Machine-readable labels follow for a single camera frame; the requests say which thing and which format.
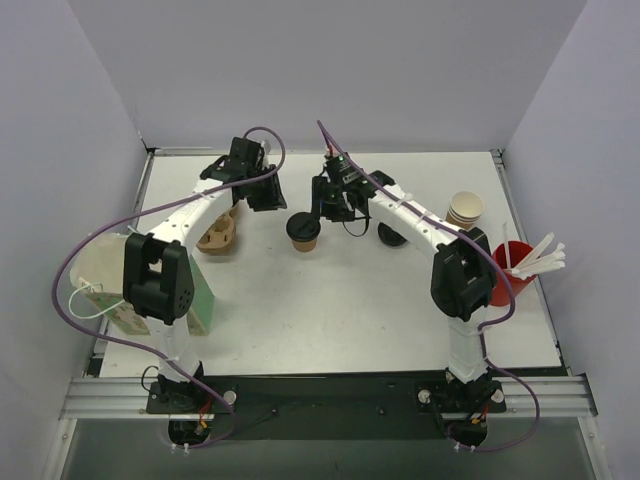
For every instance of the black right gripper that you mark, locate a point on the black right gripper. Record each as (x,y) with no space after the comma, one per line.
(329,206)

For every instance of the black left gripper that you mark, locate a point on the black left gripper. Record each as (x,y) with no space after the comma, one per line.
(267,195)

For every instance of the black plastic cup lid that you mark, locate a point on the black plastic cup lid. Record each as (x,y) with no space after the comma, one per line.
(303,227)

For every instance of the brown paper coffee cup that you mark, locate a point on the brown paper coffee cup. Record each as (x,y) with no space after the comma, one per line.
(304,245)

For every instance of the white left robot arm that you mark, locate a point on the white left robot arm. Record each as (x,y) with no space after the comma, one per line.
(157,277)

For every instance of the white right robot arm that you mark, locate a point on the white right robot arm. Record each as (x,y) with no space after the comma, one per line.
(462,278)

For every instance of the green paper takeout bag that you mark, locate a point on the green paper takeout bag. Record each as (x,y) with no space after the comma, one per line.
(97,272)

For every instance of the brown pulp cup carrier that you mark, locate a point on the brown pulp cup carrier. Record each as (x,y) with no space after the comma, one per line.
(220,238)

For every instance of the stack of brown paper cups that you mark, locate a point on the stack of brown paper cups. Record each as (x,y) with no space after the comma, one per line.
(465,209)

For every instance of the white wrapped straws bundle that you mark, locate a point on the white wrapped straws bundle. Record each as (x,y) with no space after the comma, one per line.
(537,261)

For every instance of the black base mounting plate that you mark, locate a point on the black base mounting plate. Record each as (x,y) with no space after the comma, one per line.
(358,406)

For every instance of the aluminium front rail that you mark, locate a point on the aluminium front rail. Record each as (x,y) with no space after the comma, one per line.
(124,398)

